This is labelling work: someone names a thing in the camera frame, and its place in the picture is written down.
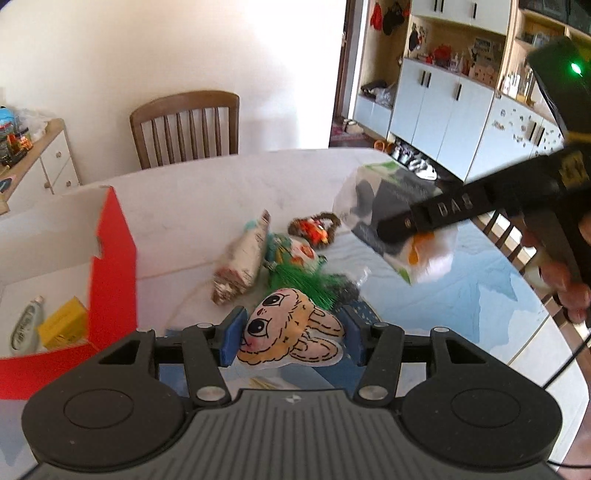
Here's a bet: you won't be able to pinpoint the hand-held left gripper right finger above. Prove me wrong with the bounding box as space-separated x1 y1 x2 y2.
341 305 491 403

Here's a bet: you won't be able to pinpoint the red cardboard box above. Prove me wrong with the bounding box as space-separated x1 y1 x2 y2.
0 185 139 402

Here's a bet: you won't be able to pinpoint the wooden chair backrest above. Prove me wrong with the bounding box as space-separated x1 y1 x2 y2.
480 208 542 278

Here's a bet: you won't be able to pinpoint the white plastic bag packet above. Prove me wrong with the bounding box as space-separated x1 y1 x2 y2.
333 161 459 286

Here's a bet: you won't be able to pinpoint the pale green tube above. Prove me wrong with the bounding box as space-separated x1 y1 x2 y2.
10 295 46 356

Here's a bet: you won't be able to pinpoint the white wall cabinet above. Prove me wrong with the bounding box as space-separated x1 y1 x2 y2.
353 0 591 185

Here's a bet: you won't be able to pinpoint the brown white snack packet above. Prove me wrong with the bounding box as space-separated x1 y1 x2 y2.
211 210 273 305

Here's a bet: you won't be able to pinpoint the white sideboard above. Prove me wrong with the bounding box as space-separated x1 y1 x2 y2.
0 117 82 216

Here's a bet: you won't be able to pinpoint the dark crinkled packet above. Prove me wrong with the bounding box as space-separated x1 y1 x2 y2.
330 271 371 306

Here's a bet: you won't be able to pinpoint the blue map print mat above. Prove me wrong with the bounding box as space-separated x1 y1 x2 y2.
318 222 557 367

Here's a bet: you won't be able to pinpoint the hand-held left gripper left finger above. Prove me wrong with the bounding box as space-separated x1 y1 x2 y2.
99 307 248 408

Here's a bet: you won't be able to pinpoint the small yellow box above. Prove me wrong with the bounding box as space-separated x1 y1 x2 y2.
38 298 89 350

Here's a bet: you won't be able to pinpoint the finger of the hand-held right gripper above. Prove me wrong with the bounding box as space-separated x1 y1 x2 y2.
375 154 568 245

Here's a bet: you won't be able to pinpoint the clear plastic bag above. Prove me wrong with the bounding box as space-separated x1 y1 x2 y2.
16 108 49 141

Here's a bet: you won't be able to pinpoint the pile of shoes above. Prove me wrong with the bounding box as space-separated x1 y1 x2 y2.
392 141 440 182

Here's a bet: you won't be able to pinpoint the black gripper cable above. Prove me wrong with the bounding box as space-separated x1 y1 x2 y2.
544 323 591 468

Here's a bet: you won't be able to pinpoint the bunny face plush pouch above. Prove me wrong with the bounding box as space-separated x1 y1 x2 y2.
236 288 346 367

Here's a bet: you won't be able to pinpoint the brown wooden chair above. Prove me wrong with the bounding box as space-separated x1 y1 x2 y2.
129 91 241 171

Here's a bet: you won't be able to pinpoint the green fringe toy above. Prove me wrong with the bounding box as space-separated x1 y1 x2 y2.
268 263 343 311

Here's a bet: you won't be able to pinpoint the person's right hand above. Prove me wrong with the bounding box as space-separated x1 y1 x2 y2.
521 228 591 326

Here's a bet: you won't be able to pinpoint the red hanging decorations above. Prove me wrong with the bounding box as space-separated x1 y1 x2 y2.
369 0 408 37

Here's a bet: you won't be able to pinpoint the toy cars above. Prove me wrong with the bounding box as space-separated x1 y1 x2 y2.
0 131 34 166

